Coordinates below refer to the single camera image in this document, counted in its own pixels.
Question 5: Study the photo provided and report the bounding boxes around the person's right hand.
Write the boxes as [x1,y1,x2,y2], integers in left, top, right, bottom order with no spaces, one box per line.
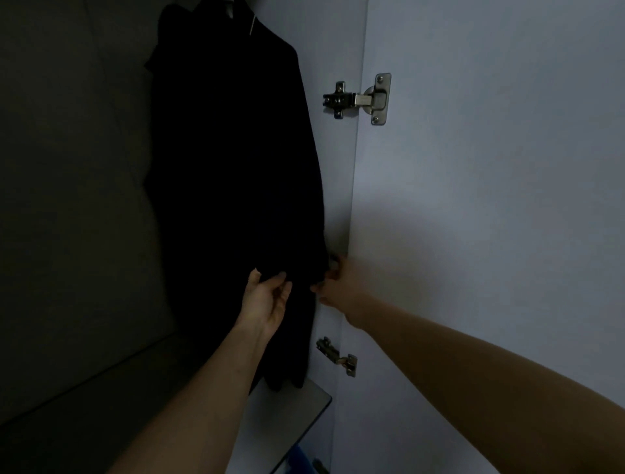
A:
[311,254,376,330]

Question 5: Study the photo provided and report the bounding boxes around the white wardrobe door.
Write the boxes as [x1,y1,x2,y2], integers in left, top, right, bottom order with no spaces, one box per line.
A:
[329,0,625,474]

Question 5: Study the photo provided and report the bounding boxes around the blue object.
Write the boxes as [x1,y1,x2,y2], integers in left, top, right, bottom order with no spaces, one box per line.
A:
[285,443,315,474]

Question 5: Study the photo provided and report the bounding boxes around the black garment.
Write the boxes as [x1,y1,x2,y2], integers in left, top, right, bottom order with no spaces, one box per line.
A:
[143,0,329,394]

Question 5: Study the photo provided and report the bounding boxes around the white wardrobe shelf board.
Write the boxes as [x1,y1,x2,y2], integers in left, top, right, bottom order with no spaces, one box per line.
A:
[0,332,333,474]

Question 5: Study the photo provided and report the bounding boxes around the person's left hand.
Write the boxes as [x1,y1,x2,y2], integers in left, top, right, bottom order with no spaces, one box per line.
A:
[235,268,293,340]

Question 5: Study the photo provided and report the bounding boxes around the white wardrobe body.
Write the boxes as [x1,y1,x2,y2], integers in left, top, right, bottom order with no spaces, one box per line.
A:
[0,0,370,474]

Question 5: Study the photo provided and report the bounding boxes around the small metal door hinge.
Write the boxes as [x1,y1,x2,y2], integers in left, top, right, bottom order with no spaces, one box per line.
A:
[315,336,358,378]

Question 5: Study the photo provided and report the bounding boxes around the large metal door hinge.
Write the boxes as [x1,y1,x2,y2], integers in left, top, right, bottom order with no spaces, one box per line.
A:
[322,73,392,126]

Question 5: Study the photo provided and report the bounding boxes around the person's right forearm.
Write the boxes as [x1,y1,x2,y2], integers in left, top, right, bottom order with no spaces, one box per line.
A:
[346,299,625,474]

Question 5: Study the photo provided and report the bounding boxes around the person's left forearm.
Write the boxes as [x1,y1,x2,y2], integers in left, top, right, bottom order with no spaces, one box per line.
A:
[108,325,267,474]

